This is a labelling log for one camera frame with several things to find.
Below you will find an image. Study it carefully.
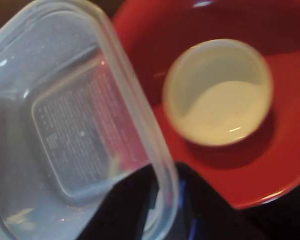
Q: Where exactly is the clear square plastic container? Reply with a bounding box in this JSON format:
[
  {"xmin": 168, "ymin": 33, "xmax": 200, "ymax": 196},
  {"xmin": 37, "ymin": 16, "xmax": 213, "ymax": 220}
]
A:
[{"xmin": 0, "ymin": 0, "xmax": 180, "ymax": 240}]

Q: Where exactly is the small white round bowl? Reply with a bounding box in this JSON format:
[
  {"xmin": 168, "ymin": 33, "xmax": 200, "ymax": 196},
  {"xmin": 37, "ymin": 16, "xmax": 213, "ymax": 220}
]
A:
[{"xmin": 163, "ymin": 38, "xmax": 275, "ymax": 148}]

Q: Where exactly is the red bowl with black outside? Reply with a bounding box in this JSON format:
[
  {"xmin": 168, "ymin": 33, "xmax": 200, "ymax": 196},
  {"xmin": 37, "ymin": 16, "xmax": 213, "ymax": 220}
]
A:
[{"xmin": 113, "ymin": 0, "xmax": 300, "ymax": 211}]

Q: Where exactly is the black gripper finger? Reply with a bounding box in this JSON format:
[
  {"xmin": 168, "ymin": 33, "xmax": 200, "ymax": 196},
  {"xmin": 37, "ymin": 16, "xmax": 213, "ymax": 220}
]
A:
[
  {"xmin": 72, "ymin": 166, "xmax": 156, "ymax": 240},
  {"xmin": 169, "ymin": 162, "xmax": 266, "ymax": 240}
]

